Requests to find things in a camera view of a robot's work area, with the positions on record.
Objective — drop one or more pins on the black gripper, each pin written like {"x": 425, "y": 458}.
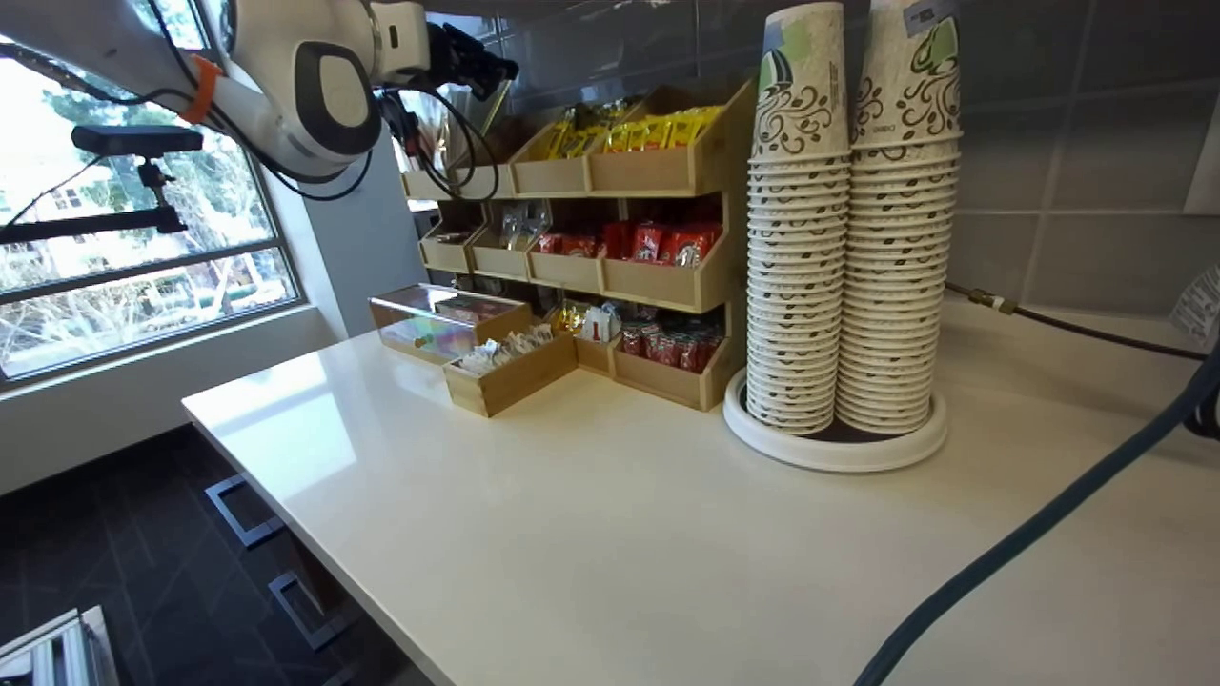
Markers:
{"x": 460, "y": 59}

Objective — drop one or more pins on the thin tan straw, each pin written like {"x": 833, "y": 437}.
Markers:
{"x": 503, "y": 99}

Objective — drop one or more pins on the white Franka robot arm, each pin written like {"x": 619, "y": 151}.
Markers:
{"x": 319, "y": 99}

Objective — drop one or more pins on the tiered wooden condiment rack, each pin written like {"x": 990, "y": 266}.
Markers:
{"x": 660, "y": 172}

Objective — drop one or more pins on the yellow packet pile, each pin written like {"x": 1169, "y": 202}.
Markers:
{"x": 566, "y": 137}
{"x": 660, "y": 132}

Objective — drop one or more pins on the clear white packet pile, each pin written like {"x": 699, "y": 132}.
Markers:
{"x": 519, "y": 230}

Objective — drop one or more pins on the wooden tea box clear lid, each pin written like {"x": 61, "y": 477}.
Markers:
{"x": 451, "y": 318}

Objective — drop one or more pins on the small white packet pile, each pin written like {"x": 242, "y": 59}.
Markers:
{"x": 600, "y": 324}

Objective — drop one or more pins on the white packets in small box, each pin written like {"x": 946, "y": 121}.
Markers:
{"x": 501, "y": 350}

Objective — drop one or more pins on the small open wooden box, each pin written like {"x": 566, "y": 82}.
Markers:
{"x": 516, "y": 376}

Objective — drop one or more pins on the dark red packet pile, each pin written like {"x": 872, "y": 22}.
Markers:
{"x": 672, "y": 343}

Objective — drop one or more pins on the paper cup stack blue-green print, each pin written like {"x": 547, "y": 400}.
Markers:
{"x": 794, "y": 254}

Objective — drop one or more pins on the paper cup stack green print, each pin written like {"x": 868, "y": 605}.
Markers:
{"x": 901, "y": 254}

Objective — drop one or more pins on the white round cup tray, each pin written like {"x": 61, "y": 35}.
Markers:
{"x": 833, "y": 447}

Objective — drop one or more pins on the crumpled clear plastic bag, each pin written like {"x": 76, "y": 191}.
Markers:
{"x": 1199, "y": 308}

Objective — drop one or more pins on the grey floor bracket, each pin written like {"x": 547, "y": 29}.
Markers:
{"x": 310, "y": 613}
{"x": 242, "y": 512}

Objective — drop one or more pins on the white metal frame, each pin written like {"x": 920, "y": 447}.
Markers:
{"x": 59, "y": 651}

